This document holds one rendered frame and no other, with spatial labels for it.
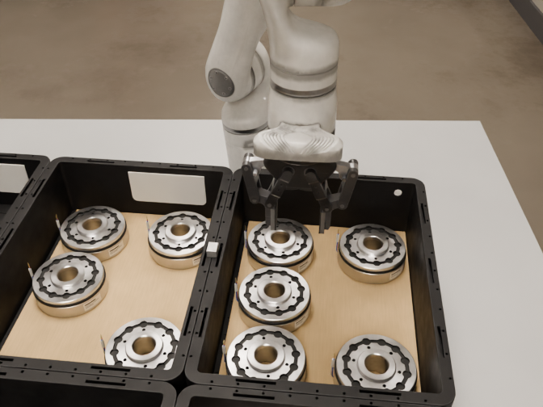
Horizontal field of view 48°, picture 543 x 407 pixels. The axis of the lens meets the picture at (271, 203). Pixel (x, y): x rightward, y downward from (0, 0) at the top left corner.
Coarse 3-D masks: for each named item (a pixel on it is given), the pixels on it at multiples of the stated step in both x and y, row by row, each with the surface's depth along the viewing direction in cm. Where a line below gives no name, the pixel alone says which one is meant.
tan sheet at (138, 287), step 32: (128, 224) 101; (128, 256) 95; (128, 288) 90; (160, 288) 90; (32, 320) 86; (64, 320) 86; (96, 320) 86; (128, 320) 86; (0, 352) 81; (32, 352) 81; (64, 352) 81; (96, 352) 81
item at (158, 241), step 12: (168, 216) 98; (180, 216) 98; (192, 216) 98; (156, 228) 96; (204, 228) 96; (156, 240) 94; (168, 240) 94; (192, 240) 94; (204, 240) 94; (168, 252) 92; (180, 252) 92; (192, 252) 92
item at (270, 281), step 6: (264, 282) 86; (270, 282) 86; (276, 282) 86; (282, 282) 86; (258, 288) 85; (264, 288) 86; (288, 288) 85; (258, 294) 85; (264, 294) 84; (288, 294) 84; (264, 300) 84; (270, 300) 84; (276, 300) 84; (282, 300) 84
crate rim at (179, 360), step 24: (48, 168) 97; (144, 168) 97; (168, 168) 97; (192, 168) 96; (216, 168) 96; (24, 216) 88; (216, 216) 87; (0, 240) 84; (216, 240) 84; (192, 288) 77; (192, 312) 74; (0, 360) 69; (24, 360) 69; (48, 360) 69
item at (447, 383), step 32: (416, 192) 92; (224, 224) 86; (224, 256) 82; (192, 352) 69; (448, 352) 69; (192, 384) 67; (224, 384) 66; (256, 384) 66; (288, 384) 66; (320, 384) 66; (448, 384) 66
